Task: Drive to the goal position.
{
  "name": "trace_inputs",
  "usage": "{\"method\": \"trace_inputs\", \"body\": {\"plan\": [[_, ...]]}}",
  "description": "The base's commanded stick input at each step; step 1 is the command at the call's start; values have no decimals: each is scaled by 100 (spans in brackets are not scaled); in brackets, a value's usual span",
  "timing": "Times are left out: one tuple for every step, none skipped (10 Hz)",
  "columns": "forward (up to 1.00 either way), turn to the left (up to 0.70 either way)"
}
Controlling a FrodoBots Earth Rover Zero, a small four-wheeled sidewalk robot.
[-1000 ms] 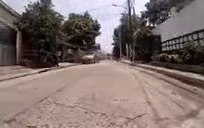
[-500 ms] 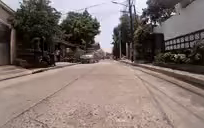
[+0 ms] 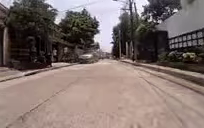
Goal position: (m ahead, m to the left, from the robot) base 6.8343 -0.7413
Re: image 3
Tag white building with lattice fence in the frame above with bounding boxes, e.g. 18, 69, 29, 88
154, 0, 204, 54

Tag concrete kerb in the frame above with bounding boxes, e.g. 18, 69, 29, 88
120, 60, 204, 92

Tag large dark tree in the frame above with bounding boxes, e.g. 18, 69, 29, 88
4, 0, 60, 68

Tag pale post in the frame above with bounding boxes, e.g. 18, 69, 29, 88
118, 29, 123, 60

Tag raised concrete sidewalk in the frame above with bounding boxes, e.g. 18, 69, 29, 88
120, 59, 204, 84

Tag dark wall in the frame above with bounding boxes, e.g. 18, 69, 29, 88
135, 30, 170, 63

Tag dark fence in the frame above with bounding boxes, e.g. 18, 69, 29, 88
8, 34, 53, 70

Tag grey concrete road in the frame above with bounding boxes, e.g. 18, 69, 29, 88
0, 59, 204, 128

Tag group of trees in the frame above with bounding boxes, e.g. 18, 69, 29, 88
110, 0, 183, 61

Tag flowering bushes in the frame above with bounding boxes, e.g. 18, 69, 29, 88
158, 39, 204, 66

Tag round green tree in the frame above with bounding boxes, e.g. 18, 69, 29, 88
58, 8, 101, 52

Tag utility pole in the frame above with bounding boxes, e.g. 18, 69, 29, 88
127, 0, 138, 62

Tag silver car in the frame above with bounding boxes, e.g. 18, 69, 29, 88
77, 51, 100, 65

